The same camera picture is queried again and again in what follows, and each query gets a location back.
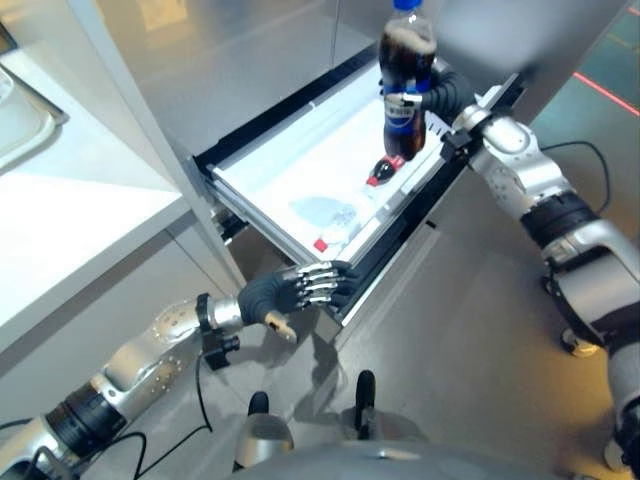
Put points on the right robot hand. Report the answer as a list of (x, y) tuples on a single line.
[(445, 90)]

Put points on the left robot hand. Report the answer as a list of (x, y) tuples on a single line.
[(260, 297)]

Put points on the blue-label cola bottle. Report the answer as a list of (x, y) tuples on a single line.
[(406, 75)]

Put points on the white refrigerator drawer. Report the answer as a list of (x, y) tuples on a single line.
[(330, 175)]

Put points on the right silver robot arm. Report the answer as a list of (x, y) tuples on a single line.
[(550, 215)]

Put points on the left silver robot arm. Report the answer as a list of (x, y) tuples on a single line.
[(115, 380)]

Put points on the silver refrigerator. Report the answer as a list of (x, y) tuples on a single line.
[(280, 75)]

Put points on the small red-label cola bottle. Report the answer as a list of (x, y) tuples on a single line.
[(385, 169)]

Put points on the clear red-cap water bottle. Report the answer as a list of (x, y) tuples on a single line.
[(327, 217)]

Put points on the left robot leg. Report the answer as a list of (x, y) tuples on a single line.
[(262, 432)]

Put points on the robot leg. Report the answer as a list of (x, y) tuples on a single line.
[(262, 432), (370, 405)]

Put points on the right robot leg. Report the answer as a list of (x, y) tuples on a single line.
[(370, 405)]

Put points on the white counter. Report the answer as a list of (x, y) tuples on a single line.
[(75, 200)]

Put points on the silver robot body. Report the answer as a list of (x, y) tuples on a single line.
[(390, 462)]

